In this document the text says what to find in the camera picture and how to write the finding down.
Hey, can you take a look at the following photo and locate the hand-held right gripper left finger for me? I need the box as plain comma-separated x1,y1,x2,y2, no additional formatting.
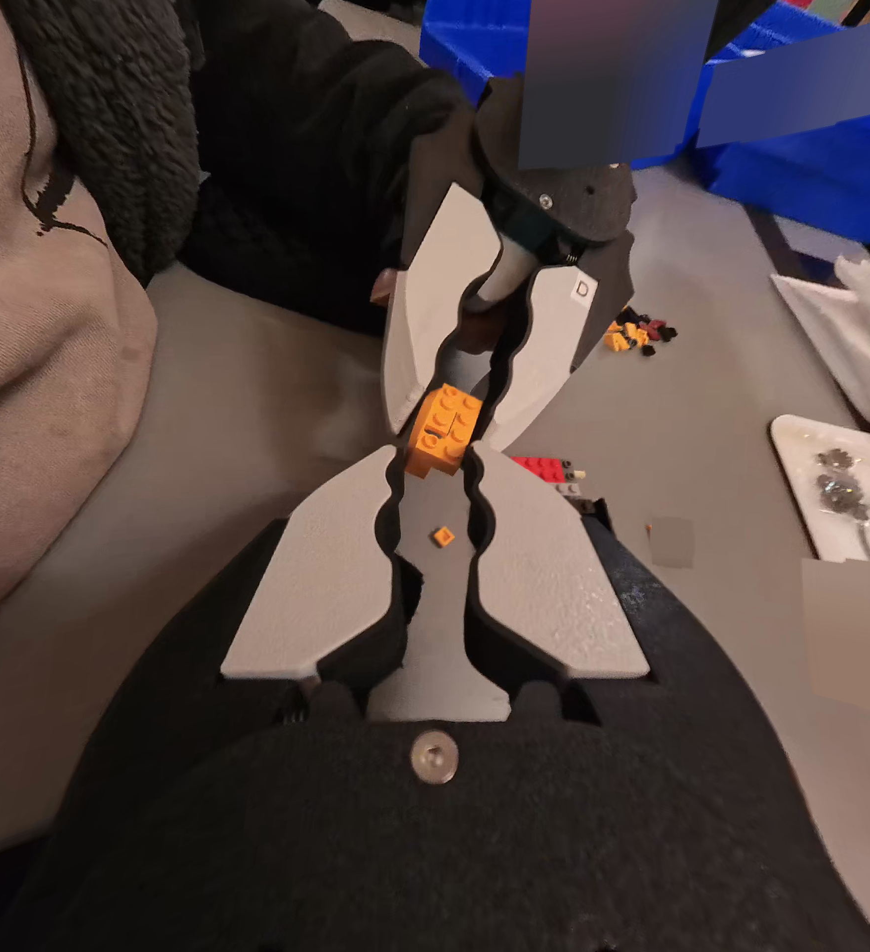
219,443,423,683

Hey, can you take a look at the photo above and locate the person's left forearm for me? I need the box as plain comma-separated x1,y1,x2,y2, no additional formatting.
181,0,482,337

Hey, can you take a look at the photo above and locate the orange toy brick assembly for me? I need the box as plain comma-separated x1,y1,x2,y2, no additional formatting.
404,382,485,480

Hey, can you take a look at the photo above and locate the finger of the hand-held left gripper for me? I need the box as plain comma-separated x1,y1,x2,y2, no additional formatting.
480,266,602,455
380,182,504,437

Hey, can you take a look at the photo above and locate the pile of small toy bricks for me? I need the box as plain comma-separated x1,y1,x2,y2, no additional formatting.
604,302,679,360

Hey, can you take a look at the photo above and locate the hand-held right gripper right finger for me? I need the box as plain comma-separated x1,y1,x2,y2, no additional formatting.
463,440,653,683

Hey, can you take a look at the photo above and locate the black grey toy brick model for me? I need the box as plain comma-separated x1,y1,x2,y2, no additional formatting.
509,454,616,523

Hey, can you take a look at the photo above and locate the blue plastic bin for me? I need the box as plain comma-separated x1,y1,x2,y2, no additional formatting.
419,0,534,107
691,0,870,248

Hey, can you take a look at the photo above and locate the clear bag of metal parts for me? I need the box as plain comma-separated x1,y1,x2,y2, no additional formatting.
810,442,870,566

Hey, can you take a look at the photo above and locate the grey desk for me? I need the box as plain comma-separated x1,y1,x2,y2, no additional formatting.
0,160,870,952

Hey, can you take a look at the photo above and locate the white tray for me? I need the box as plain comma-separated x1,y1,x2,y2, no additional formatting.
769,414,870,739

